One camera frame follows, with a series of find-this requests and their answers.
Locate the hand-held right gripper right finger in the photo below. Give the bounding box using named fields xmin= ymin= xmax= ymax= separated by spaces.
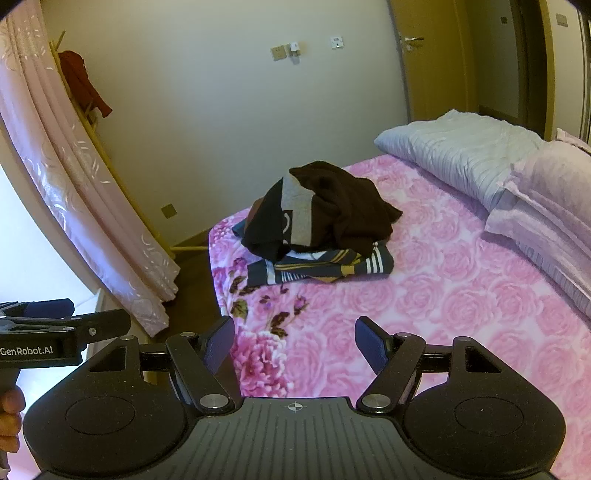
xmin=355 ymin=316 xmax=506 ymax=413

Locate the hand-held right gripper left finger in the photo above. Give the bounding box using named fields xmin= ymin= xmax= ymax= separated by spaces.
xmin=85 ymin=316 xmax=243 ymax=414

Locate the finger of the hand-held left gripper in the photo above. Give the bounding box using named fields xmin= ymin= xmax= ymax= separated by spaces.
xmin=69 ymin=309 xmax=132 ymax=358
xmin=0 ymin=298 xmax=75 ymax=330

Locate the grey sweater with black sleeves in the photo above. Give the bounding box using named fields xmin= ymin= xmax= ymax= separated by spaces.
xmin=242 ymin=176 xmax=319 ymax=259

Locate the person's left hand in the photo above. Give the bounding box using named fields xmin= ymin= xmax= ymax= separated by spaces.
xmin=0 ymin=388 xmax=25 ymax=454

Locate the navy striped garment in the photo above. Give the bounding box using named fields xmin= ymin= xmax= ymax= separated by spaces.
xmin=232 ymin=220 xmax=394 ymax=287

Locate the pink floral bedsheet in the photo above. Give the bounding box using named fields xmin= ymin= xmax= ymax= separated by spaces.
xmin=208 ymin=154 xmax=591 ymax=467

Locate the black garment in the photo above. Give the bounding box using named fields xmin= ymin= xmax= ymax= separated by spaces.
xmin=288 ymin=161 xmax=403 ymax=257

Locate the pink patterned curtain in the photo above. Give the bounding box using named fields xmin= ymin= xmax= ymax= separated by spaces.
xmin=0 ymin=0 xmax=181 ymax=335

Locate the wooden clothes rack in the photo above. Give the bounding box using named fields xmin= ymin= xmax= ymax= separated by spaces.
xmin=48 ymin=39 xmax=118 ymax=139

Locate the grey pillow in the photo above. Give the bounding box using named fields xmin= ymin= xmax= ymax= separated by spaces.
xmin=373 ymin=110 xmax=548 ymax=215

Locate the folded lilac quilt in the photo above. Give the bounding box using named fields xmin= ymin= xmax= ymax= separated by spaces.
xmin=484 ymin=128 xmax=591 ymax=319

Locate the red garment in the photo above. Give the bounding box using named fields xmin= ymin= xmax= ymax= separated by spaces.
xmin=58 ymin=50 xmax=113 ymax=118

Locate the wooden door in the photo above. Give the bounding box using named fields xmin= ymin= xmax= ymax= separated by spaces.
xmin=388 ymin=0 xmax=481 ymax=125

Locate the cream wardrobe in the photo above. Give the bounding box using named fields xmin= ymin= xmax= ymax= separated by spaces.
xmin=538 ymin=0 xmax=591 ymax=139

